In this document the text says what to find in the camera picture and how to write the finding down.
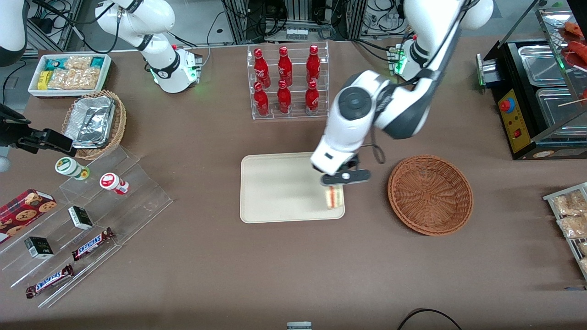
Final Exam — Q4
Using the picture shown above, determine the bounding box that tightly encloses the steel warmer pan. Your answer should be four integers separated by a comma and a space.
536, 87, 587, 127
518, 45, 568, 87

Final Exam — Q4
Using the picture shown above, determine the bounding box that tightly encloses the black cable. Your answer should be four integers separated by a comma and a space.
397, 308, 464, 330

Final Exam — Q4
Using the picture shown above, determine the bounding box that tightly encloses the green lidded sunflower cup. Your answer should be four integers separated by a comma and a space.
55, 157, 90, 181

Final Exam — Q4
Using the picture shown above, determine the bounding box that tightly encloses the brown wicker basket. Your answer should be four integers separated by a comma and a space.
388, 155, 474, 237

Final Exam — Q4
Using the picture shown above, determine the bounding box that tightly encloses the red cola bottle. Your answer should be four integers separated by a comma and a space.
254, 48, 270, 88
278, 46, 293, 87
305, 81, 320, 115
277, 80, 292, 114
306, 45, 321, 84
254, 82, 270, 116

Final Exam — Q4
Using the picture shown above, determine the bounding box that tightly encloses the cream plastic tray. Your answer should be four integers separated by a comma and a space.
240, 151, 345, 224

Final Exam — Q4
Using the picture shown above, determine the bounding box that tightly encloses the red lidded yogurt cup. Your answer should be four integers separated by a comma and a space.
100, 172, 130, 195

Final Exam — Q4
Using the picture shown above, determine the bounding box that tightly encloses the small black carton box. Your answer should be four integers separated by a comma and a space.
68, 206, 94, 231
24, 236, 54, 259

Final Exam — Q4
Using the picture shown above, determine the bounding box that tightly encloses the clear acrylic stepped shelf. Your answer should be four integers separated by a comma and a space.
0, 146, 174, 308

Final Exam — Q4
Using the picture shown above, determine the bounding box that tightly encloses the white snack bin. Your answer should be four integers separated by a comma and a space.
28, 54, 112, 99

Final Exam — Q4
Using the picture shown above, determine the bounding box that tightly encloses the Snickers chocolate bar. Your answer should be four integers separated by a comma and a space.
25, 264, 75, 299
71, 227, 115, 262

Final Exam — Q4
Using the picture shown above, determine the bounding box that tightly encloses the triangle sandwich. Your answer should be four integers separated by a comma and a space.
326, 186, 343, 210

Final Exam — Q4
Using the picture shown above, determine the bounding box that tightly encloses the aluminium frame post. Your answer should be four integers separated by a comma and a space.
222, 0, 250, 45
349, 0, 367, 41

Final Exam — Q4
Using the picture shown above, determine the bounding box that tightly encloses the tray of packaged snacks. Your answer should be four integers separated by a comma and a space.
543, 182, 587, 281

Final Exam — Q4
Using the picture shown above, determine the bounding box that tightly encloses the aluminium foil container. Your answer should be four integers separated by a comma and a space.
64, 96, 115, 148

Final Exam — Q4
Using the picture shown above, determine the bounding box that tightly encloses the light wicker basket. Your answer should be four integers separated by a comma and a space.
62, 90, 127, 160

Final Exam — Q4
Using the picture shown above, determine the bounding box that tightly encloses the red tartan cookie box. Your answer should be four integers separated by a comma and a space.
0, 189, 58, 243

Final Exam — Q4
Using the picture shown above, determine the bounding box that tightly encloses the clear acrylic bottle rack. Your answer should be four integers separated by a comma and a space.
247, 41, 330, 121

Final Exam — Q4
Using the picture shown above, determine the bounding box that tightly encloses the black food warmer appliance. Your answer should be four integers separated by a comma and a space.
477, 7, 587, 161

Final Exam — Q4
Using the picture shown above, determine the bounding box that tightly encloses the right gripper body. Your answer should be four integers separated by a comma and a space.
0, 104, 30, 147

